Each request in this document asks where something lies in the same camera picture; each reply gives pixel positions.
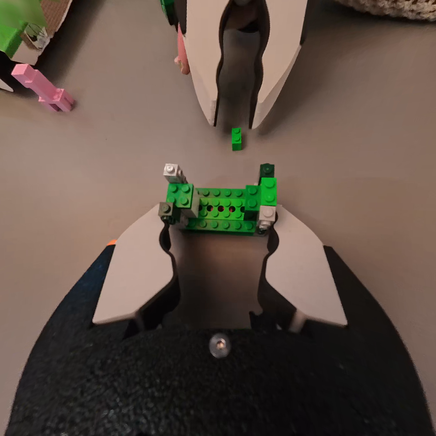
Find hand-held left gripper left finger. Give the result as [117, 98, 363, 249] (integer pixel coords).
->
[92, 204, 182, 332]

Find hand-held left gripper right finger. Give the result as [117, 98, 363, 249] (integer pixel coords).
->
[256, 204, 349, 334]

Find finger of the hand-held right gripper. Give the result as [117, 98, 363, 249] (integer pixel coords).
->
[249, 0, 308, 130]
[183, 0, 228, 127]

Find green and grey lego build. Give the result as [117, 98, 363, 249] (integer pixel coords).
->
[158, 163, 278, 238]

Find person's right forearm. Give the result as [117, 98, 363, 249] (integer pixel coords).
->
[333, 0, 436, 22]

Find pink lego pig figure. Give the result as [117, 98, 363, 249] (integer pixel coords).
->
[11, 63, 76, 113]

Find green lego set box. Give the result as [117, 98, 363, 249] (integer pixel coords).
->
[0, 0, 74, 92]

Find person's right hand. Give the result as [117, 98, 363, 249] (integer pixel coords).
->
[174, 23, 191, 75]

